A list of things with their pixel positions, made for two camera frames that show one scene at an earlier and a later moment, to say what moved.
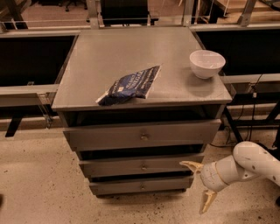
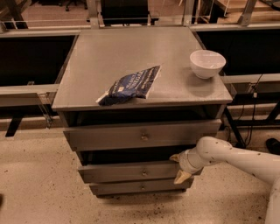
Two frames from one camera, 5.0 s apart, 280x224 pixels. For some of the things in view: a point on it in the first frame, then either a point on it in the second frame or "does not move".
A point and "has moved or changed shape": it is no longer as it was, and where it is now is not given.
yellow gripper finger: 192,165 -> 175,157
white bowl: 206,63 does not move
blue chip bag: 136,84 does not move
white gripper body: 209,176 -> 185,163
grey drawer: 141,165 has moved or changed shape
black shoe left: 2,199 does not move
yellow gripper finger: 207,200 -> 181,177
